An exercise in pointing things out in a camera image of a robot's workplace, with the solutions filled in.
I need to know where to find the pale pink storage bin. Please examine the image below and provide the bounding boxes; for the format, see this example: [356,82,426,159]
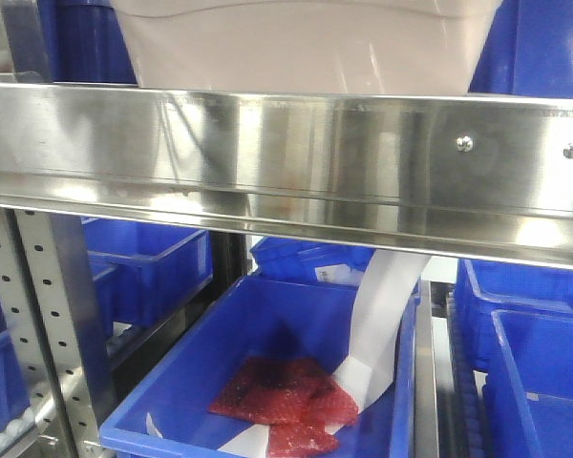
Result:
[113,1,499,95]

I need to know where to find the blue bin behind centre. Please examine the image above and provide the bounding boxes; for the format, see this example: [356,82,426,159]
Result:
[250,237,375,286]

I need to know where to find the blue bin with bubble wrap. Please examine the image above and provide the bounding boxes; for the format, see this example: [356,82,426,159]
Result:
[99,274,419,458]

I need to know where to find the blue bin lower left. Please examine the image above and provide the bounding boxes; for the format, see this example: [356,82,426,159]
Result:
[82,219,213,334]

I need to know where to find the blue bin lower right back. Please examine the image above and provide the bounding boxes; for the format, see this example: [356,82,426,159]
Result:
[454,259,573,372]

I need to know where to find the blue bin upper left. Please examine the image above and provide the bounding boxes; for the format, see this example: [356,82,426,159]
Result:
[37,0,137,85]

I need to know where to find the blue bin lower right front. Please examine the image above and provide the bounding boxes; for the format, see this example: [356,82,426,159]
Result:
[483,310,573,457]

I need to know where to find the blue bin upper right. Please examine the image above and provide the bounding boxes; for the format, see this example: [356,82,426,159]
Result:
[470,1,573,98]

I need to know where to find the white paper strip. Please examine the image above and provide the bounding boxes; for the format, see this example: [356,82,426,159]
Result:
[138,250,428,457]

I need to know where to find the red bubble wrap bag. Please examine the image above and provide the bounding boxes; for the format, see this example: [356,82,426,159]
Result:
[208,357,358,457]

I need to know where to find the steel shelf front rail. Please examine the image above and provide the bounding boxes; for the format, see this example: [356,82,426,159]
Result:
[0,83,573,268]

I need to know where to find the perforated steel shelf post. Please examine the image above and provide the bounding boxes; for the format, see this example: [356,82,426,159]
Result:
[0,208,117,457]

